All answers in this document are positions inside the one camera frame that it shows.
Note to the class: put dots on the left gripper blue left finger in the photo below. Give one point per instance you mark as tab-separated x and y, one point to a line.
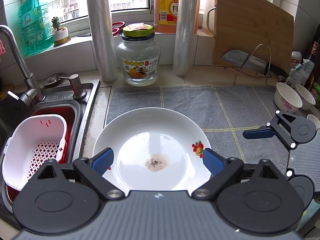
102	161

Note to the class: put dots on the white floral bowl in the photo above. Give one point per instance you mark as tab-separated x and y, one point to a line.
315	120
286	98
307	98

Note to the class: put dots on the bamboo cutting board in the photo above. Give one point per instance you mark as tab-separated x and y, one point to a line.
253	26

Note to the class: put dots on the white plastic bag roll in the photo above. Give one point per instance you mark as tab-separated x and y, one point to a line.
100	22

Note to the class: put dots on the white crumpled seasoning bag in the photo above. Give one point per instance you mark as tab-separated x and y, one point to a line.
300	73

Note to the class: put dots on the glass jar with green lid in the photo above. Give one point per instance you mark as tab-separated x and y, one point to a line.
138	54

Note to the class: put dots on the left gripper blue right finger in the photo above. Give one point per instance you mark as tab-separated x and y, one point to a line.
214	162

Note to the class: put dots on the chrome kitchen faucet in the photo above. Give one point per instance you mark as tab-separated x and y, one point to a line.
33	92

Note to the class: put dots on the white floral bowl near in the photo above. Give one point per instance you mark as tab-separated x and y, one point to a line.
315	120

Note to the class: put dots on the metal wire rack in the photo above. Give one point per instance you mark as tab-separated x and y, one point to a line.
256	64

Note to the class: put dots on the white floral bowl far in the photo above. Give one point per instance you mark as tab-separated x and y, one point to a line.
307	98

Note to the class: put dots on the white plastic colander basket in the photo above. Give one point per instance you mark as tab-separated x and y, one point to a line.
32	149

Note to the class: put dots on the dark soy sauce bottle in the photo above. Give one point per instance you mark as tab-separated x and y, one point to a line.
313	57

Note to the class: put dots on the stainless steel sink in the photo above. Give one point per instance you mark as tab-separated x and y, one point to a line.
59	100

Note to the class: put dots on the red bowls on sill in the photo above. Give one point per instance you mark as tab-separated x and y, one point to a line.
117	27

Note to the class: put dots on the red plastic basin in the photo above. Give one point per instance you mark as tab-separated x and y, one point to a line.
67	129

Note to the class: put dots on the orange cooking wine jug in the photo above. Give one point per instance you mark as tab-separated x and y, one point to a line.
165	16

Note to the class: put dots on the small potted succulent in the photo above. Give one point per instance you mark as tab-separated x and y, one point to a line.
60	34

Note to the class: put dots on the green lidded sauce jar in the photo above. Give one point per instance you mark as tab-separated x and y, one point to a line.
315	91

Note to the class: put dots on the green dish soap bottle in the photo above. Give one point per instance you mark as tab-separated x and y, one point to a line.
35	25

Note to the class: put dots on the clear cling film roll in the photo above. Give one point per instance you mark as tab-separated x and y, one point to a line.
184	35

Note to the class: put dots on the steel sink soap dispenser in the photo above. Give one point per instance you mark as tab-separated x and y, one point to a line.
75	82

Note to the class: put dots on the white floral bowl middle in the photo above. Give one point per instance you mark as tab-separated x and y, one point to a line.
286	98

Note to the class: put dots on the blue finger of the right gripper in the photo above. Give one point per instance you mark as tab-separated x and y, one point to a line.
259	133

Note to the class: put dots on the grey checked dish mat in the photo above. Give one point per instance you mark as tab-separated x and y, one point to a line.
223	113

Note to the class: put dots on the white plate with stain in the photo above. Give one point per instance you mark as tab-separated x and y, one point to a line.
155	149

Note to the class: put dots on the kitchen cleaver knife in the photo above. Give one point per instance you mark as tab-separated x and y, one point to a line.
238	57

